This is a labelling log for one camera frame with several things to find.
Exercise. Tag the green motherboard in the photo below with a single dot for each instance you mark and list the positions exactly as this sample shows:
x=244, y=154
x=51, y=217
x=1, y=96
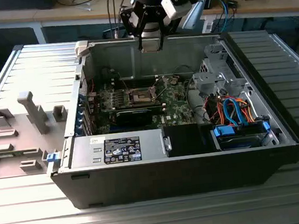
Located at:
x=175, y=106

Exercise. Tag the grey parts rack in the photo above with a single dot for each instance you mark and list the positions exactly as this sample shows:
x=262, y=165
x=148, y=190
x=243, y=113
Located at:
x=35, y=145

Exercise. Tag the CPU socket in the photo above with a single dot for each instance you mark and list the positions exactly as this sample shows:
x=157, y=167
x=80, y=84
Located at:
x=140, y=97

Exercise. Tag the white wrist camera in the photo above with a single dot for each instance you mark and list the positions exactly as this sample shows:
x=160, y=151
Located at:
x=171, y=8

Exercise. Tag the round coin battery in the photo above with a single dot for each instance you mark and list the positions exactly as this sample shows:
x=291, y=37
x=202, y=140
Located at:
x=173, y=82

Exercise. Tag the hard disk in blue carrier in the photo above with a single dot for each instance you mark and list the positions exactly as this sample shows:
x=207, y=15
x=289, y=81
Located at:
x=222, y=131

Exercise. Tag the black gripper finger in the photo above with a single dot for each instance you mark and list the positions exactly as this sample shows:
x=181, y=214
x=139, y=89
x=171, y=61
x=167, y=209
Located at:
x=161, y=38
x=129, y=20

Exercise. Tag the black PC case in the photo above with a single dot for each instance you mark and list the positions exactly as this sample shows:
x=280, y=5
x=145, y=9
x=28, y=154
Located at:
x=172, y=179

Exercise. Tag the silver power supply unit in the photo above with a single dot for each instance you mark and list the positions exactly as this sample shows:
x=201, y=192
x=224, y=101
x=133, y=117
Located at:
x=84, y=151

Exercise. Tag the silver CPU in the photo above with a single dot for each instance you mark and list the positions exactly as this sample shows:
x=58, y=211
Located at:
x=150, y=45

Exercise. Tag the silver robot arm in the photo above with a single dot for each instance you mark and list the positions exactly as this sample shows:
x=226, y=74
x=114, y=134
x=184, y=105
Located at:
x=195, y=13

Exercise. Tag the metal disk bay cage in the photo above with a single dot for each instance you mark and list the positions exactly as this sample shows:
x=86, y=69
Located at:
x=208, y=83

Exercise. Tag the blue case clip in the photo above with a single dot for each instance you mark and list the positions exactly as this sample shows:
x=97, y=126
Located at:
x=52, y=157

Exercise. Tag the beige case latch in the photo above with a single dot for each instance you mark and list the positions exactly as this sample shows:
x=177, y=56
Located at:
x=81, y=48

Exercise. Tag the black graphics card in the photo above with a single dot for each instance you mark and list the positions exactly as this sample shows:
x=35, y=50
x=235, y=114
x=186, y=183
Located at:
x=134, y=117

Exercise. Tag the black monitor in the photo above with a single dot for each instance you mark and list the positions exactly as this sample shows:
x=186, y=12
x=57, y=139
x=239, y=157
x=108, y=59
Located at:
x=15, y=4

